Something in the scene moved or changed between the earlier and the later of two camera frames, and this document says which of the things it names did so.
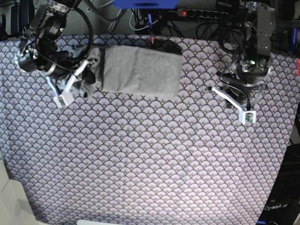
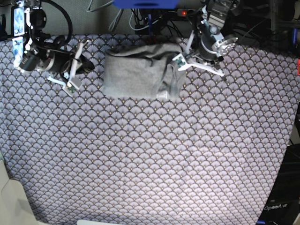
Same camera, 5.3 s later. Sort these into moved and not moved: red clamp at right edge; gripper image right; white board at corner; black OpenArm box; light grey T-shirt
Moved: light grey T-shirt; gripper image right
Not moved: white board at corner; black OpenArm box; red clamp at right edge
